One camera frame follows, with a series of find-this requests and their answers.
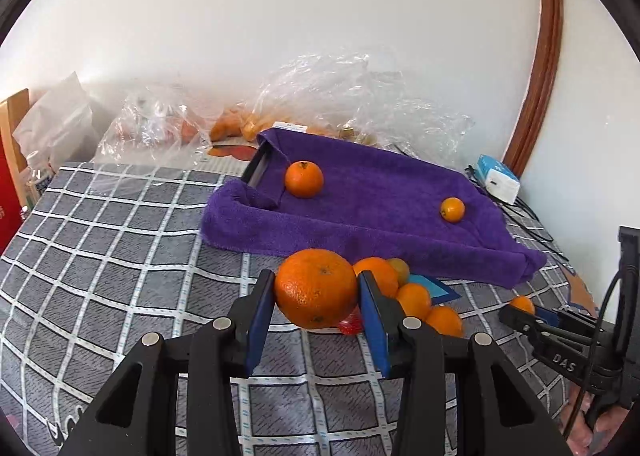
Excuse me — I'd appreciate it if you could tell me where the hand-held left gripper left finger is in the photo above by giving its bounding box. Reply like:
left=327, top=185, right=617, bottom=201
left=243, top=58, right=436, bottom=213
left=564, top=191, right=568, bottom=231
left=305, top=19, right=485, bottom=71
left=60, top=270, right=277, bottom=456

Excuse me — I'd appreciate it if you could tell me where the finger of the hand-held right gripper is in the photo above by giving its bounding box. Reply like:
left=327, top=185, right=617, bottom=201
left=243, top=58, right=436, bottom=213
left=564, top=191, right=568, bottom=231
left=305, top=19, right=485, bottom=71
left=537, top=306, right=601, bottom=333
left=499, top=303, right=556, bottom=343

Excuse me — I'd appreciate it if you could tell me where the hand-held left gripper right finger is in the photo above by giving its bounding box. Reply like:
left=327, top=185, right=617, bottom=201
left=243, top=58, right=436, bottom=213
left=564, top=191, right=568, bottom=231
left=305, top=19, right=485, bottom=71
left=357, top=270, right=573, bottom=456

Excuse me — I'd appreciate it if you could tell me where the small red fruit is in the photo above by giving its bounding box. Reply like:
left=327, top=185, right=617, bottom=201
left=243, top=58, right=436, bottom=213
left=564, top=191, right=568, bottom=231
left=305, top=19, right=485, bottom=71
left=337, top=309, right=364, bottom=336

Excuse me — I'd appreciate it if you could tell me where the small yellow-green fruit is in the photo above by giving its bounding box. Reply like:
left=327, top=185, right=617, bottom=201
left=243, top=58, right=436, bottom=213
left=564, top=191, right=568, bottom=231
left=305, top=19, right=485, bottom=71
left=389, top=257, right=411, bottom=284

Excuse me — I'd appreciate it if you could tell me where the large orange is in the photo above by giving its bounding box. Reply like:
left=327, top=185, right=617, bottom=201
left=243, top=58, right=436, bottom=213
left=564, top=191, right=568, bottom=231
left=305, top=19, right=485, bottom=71
left=274, top=249, right=360, bottom=330

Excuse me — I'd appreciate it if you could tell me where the purple towel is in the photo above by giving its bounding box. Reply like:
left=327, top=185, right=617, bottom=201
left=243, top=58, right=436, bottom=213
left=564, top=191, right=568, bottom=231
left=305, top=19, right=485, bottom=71
left=200, top=127, right=548, bottom=289

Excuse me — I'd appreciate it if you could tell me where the black tray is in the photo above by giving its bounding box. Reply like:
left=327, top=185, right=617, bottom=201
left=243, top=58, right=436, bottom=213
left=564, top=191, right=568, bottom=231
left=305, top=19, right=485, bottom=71
left=241, top=143, right=275, bottom=187

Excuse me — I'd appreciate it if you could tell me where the person's right hand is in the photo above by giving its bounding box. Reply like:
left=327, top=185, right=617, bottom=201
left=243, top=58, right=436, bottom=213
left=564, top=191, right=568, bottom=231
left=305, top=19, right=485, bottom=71
left=559, top=398, right=623, bottom=456

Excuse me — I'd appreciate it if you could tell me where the white and blue box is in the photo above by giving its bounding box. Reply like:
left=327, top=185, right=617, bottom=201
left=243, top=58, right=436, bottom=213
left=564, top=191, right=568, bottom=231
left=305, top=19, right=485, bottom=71
left=475, top=153, right=521, bottom=203

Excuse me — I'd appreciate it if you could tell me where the medium orange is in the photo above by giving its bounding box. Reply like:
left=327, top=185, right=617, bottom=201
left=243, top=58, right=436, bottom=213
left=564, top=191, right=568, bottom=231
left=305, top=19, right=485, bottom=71
left=284, top=161, right=324, bottom=198

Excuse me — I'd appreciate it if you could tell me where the grey checked bedsheet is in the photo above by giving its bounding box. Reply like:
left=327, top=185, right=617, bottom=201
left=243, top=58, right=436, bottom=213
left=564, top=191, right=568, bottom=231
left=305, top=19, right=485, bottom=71
left=0, top=161, right=601, bottom=456

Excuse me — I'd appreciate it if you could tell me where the small clear plastic bag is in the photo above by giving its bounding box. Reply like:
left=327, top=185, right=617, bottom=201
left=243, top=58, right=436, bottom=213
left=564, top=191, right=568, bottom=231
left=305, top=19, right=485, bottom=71
left=97, top=86, right=216, bottom=169

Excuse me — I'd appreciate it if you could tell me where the large clear plastic bag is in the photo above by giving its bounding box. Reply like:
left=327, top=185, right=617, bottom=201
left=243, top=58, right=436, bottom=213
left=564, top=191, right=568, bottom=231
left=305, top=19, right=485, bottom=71
left=250, top=51, right=476, bottom=172

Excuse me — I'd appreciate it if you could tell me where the clear plastic bottle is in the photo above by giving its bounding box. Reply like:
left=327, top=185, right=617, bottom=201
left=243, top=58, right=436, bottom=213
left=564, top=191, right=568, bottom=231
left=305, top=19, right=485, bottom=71
left=22, top=151, right=53, bottom=212

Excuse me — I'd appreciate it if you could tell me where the red cardboard box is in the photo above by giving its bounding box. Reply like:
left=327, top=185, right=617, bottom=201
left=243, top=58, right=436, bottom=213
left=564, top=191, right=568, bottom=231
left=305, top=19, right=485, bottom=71
left=0, top=89, right=31, bottom=257

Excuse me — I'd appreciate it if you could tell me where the white plastic bag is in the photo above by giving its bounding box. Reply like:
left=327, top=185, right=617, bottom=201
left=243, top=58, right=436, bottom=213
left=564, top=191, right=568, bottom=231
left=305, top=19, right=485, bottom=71
left=12, top=71, right=98, bottom=172

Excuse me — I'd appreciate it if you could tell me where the black cable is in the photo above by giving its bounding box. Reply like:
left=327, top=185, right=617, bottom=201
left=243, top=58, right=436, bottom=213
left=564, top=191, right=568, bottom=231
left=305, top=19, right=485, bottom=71
left=500, top=206, right=571, bottom=262
left=465, top=163, right=556, bottom=244

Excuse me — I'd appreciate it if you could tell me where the brown wooden door frame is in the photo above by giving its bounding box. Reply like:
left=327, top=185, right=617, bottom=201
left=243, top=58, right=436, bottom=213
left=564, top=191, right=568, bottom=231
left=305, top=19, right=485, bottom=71
left=502, top=0, right=565, bottom=179

